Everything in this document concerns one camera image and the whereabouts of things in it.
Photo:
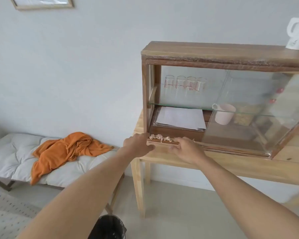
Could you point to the person's left hand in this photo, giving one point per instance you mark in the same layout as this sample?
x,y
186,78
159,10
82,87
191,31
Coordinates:
x,y
135,145

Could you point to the person's right hand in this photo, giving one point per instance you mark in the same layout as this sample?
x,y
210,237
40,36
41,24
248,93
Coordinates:
x,y
189,151

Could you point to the person's right fingers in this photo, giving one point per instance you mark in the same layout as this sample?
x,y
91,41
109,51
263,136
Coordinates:
x,y
177,149

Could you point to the person's left fingers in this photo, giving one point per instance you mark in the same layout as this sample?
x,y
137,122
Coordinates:
x,y
149,148

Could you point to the small wooden tray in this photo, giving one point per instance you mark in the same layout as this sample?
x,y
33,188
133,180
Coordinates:
x,y
162,143

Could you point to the person's right forearm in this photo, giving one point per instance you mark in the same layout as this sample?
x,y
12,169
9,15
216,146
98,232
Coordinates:
x,y
244,196

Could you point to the person's left forearm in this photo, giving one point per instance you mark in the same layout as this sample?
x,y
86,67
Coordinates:
x,y
84,194

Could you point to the tan crumpled scraps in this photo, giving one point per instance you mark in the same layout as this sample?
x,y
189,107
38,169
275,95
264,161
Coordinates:
x,y
160,137

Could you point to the white paper stack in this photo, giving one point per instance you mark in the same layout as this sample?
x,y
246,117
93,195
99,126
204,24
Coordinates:
x,y
180,118

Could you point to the glass cabinet shelf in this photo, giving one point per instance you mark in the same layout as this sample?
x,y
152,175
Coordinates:
x,y
184,105

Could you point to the pink mug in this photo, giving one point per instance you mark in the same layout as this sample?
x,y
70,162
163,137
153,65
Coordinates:
x,y
224,114

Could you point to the light wooden table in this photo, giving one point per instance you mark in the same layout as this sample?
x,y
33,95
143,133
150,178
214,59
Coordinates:
x,y
239,169

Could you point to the glass cup with red print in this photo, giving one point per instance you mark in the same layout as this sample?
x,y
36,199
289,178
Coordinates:
x,y
201,85
180,83
169,83
191,84

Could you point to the clear container of yellow food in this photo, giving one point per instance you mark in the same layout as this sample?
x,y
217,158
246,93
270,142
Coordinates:
x,y
246,115

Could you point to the orange cloth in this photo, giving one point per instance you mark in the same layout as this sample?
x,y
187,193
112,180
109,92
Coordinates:
x,y
64,151

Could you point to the black trash bin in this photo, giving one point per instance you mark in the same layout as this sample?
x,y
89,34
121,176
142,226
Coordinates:
x,y
107,227

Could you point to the wooden glass display cabinet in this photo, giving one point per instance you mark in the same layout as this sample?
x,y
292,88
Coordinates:
x,y
214,54

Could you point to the white quilted bench cushion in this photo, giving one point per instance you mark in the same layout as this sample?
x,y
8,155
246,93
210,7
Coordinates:
x,y
12,156

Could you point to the patterned grey rug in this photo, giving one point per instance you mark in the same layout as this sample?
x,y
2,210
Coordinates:
x,y
7,216

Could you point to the white electric kettle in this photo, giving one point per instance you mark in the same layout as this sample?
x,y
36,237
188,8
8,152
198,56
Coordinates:
x,y
297,29

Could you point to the dark wooden bench frame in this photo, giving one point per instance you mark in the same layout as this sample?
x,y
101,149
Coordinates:
x,y
5,182

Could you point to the wooden picture frame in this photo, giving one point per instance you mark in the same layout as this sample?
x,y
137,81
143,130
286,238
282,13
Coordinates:
x,y
43,3

